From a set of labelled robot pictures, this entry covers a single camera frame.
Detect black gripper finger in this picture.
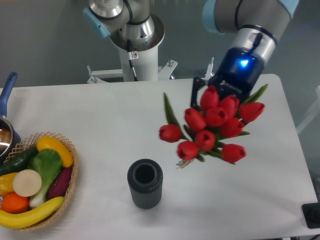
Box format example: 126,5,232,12
190,77,209,112

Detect woven wicker basket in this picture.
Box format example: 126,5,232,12
0,132,79,231

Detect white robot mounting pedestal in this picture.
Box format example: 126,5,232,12
87,43,178,84

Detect yellow bell pepper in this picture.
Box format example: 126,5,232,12
0,172,18,196

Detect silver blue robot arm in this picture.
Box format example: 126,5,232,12
82,0,298,109

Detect purple sweet potato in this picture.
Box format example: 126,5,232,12
47,167,72,200

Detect green bok choy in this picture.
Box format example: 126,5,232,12
27,149,62,209

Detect black device at table edge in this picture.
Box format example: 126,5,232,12
301,202,320,229

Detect white table clamp bracket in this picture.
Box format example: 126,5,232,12
204,57,215,80

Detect blue handled saucepan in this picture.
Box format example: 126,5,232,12
0,72,21,165

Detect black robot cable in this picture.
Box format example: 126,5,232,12
126,39,139,82

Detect yellow banana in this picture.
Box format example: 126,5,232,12
0,196,64,229

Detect orange fruit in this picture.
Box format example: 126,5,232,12
0,192,29,214

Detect green cucumber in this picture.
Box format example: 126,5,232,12
0,146,38,176

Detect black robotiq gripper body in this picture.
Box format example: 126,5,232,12
208,47,265,103

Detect dark grey ribbed vase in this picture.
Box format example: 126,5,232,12
127,158,164,210

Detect red tulip bouquet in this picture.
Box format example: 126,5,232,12
159,85,268,169

